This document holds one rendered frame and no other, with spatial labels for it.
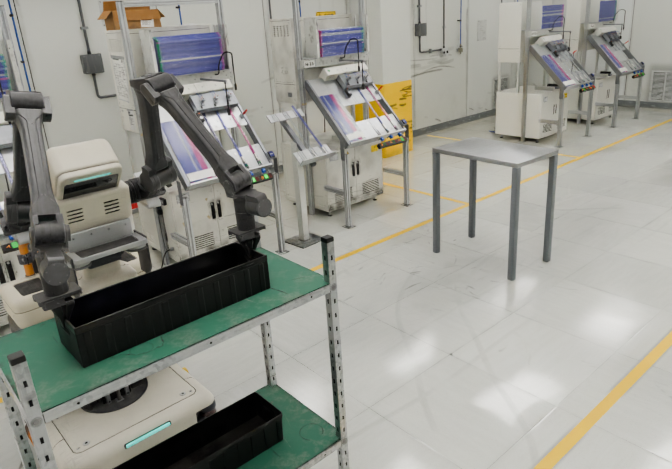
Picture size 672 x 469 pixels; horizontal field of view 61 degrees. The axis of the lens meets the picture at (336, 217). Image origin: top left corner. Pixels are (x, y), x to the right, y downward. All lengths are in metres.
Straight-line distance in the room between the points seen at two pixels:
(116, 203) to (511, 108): 6.38
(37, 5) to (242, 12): 1.97
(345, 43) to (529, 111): 3.30
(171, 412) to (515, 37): 6.40
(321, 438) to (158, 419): 0.70
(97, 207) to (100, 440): 0.90
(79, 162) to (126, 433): 1.06
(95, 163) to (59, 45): 3.61
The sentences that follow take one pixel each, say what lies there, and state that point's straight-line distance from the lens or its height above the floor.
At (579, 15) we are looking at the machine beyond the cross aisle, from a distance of 9.00.
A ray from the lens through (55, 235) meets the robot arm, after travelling 1.51.
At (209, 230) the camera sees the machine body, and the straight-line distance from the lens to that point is 4.41.
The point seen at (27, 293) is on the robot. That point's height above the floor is 0.81.
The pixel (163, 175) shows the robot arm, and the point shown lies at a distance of 2.06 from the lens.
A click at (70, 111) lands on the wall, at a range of 5.61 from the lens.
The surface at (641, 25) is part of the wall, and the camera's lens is 10.43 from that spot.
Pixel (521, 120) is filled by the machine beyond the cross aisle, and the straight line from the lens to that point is 7.79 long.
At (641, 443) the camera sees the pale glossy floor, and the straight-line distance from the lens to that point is 2.80.
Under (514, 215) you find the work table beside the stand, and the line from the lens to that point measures 3.77.
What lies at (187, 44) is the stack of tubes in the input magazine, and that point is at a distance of 4.33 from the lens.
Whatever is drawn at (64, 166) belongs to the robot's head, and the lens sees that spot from 2.01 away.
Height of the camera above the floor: 1.74
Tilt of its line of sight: 20 degrees down
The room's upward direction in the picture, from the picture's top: 4 degrees counter-clockwise
